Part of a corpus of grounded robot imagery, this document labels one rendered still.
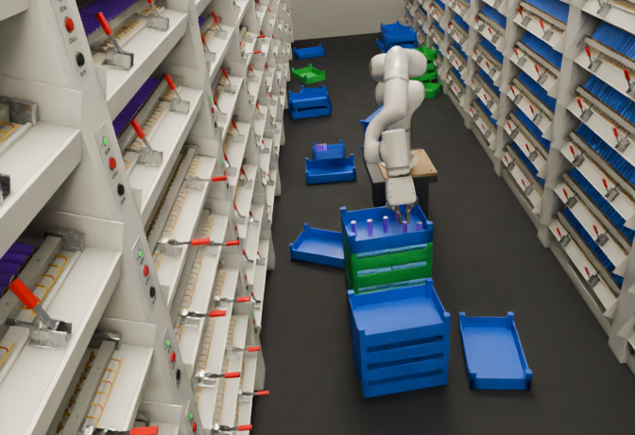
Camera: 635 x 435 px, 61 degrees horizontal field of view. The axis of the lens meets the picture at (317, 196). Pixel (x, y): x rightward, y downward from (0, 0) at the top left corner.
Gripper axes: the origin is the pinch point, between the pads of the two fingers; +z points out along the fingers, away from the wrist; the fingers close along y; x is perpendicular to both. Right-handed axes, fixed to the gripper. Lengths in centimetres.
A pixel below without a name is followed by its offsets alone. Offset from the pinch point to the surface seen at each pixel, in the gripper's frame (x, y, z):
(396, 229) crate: -9.2, 1.2, 5.3
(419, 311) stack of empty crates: 9.6, 0.8, 31.7
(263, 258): -39, 54, 15
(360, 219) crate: -16.9, 13.1, 0.9
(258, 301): -15, 57, 26
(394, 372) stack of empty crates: 15, 13, 49
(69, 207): 114, 71, -26
